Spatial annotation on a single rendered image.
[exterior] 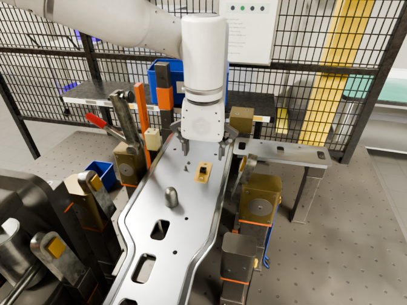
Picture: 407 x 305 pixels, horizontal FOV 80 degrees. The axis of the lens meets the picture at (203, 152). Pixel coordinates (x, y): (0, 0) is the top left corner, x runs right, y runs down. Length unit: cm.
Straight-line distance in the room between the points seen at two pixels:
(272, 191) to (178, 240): 23
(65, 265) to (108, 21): 41
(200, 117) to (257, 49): 58
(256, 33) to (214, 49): 58
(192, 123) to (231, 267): 33
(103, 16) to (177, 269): 44
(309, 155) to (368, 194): 49
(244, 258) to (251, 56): 79
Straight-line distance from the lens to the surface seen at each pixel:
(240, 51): 108
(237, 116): 83
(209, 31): 48
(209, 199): 60
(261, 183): 59
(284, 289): 85
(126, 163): 71
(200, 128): 57
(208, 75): 50
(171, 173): 68
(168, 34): 58
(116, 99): 62
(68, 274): 53
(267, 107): 99
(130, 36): 45
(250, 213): 64
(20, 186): 48
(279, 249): 91
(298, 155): 79
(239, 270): 58
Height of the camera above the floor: 144
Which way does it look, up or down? 36 degrees down
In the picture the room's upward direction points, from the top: straight up
